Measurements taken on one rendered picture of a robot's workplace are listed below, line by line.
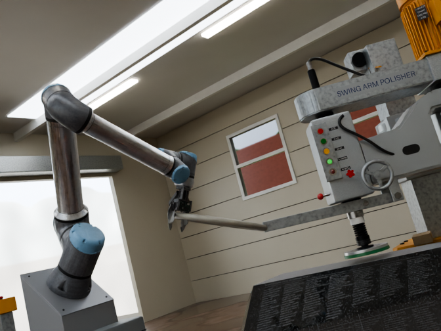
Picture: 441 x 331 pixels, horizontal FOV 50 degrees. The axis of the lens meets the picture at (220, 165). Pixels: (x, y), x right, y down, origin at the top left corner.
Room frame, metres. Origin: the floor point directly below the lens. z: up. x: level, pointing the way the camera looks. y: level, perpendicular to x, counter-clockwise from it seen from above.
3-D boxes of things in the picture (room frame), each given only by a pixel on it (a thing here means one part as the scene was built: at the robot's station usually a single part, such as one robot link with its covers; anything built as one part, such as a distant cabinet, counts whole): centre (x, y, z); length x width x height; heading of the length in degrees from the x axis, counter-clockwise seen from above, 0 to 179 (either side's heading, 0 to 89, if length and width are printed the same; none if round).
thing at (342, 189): (2.38, -0.66, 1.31); 0.36 x 0.22 x 0.45; 88
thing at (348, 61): (3.10, -1.07, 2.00); 0.20 x 0.18 x 0.15; 149
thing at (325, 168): (2.27, -0.51, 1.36); 0.08 x 0.03 x 0.28; 88
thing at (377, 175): (2.26, -0.70, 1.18); 0.15 x 0.10 x 0.15; 88
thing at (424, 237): (2.82, -1.02, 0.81); 0.20 x 0.10 x 0.05; 157
